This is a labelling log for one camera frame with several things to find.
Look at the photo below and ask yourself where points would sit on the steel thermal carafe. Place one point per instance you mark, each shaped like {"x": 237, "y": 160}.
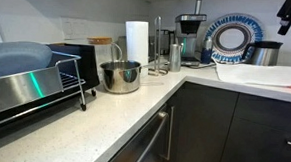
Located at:
{"x": 263, "y": 54}

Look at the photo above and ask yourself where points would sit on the white paper towel roll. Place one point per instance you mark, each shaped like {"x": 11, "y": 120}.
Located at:
{"x": 137, "y": 40}

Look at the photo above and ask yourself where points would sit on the dark cabinet drawers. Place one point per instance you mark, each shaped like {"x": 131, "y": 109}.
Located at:
{"x": 262, "y": 144}

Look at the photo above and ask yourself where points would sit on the stainless steel dishwasher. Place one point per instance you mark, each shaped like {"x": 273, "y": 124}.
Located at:
{"x": 138, "y": 150}

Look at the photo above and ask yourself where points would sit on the blue-grey dinner plate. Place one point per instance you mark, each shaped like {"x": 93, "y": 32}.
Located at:
{"x": 13, "y": 57}

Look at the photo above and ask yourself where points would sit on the black silver coffee maker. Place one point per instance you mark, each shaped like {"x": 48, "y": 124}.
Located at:
{"x": 189, "y": 30}

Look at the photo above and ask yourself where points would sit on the metal paper towel holder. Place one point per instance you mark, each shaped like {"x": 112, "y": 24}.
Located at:
{"x": 158, "y": 45}

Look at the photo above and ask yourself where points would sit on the black box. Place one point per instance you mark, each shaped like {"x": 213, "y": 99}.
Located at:
{"x": 88, "y": 64}

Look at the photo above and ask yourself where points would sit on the blue white decorative plate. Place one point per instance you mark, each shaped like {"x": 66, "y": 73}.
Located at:
{"x": 222, "y": 25}

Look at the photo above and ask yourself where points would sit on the white paper towel sheet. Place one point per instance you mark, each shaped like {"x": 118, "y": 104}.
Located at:
{"x": 259, "y": 74}

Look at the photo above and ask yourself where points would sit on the glass jar wooden lid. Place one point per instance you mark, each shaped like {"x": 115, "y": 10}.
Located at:
{"x": 103, "y": 52}

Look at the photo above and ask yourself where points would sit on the blue bottle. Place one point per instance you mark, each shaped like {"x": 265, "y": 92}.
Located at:
{"x": 206, "y": 52}

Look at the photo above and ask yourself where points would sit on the small metal cup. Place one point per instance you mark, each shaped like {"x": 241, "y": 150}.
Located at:
{"x": 175, "y": 57}

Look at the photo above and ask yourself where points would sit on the stainless steel saucepan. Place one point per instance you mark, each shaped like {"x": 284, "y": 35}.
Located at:
{"x": 119, "y": 79}

